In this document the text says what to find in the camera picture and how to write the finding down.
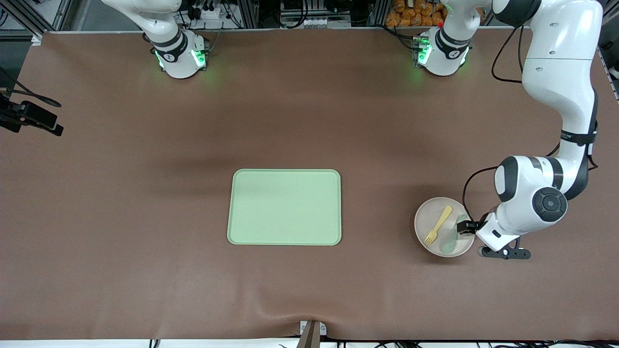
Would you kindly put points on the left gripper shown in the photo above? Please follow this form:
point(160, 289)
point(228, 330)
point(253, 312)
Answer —
point(468, 226)

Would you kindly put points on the bag of orange items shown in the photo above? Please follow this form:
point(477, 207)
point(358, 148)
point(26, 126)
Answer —
point(411, 14)

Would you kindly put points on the white power strip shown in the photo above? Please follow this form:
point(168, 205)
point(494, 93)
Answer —
point(213, 10)

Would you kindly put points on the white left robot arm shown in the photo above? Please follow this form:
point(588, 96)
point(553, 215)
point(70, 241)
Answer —
point(561, 72)

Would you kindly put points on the yellow plastic fork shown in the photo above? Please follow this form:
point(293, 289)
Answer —
point(440, 223)

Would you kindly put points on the pale green plastic spoon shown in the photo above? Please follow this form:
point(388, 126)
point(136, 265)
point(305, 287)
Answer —
point(449, 245)

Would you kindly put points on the light green rectangular tray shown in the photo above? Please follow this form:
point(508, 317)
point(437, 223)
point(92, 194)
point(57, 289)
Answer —
point(284, 208)

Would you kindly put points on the round beige plate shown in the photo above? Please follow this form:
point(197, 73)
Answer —
point(433, 217)

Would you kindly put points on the metal table edge bracket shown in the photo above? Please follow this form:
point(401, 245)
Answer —
point(312, 333)

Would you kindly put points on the brown table cover mat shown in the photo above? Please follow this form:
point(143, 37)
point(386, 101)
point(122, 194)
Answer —
point(121, 217)

